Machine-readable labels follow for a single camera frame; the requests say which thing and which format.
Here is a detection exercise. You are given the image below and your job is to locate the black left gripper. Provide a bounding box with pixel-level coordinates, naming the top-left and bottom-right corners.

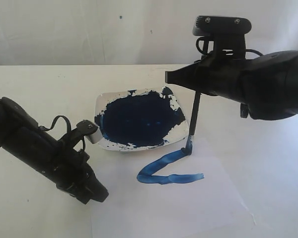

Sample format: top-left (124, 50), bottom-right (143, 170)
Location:
top-left (44, 138), bottom-right (108, 204)

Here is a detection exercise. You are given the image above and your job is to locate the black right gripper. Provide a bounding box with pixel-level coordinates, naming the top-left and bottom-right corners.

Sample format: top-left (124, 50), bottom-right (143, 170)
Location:
top-left (164, 56), bottom-right (252, 102)

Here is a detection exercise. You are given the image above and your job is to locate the black paintbrush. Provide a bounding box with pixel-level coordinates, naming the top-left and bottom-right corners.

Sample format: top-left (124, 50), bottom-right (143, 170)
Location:
top-left (181, 91), bottom-right (201, 156)

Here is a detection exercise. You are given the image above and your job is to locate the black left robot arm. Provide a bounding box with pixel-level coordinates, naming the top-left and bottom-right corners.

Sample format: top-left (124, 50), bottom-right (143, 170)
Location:
top-left (0, 97), bottom-right (109, 204)

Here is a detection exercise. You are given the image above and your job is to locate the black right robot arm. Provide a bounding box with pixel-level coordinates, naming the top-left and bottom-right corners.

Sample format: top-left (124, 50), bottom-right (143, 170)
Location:
top-left (165, 50), bottom-right (298, 120)

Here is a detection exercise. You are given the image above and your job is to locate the white paper sheet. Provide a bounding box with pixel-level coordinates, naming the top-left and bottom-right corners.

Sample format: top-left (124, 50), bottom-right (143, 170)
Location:
top-left (90, 138), bottom-right (255, 238)

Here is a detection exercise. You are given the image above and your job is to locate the white plate with blue paint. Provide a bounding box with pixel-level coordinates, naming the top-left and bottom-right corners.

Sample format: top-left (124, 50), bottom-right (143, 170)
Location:
top-left (94, 86), bottom-right (189, 152)

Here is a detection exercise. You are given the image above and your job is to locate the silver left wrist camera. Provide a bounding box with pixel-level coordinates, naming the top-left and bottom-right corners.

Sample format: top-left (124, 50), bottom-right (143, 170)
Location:
top-left (76, 120), bottom-right (103, 144)

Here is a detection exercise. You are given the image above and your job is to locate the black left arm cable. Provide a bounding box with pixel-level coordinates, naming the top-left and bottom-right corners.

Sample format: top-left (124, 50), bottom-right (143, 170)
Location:
top-left (38, 115), bottom-right (86, 153)

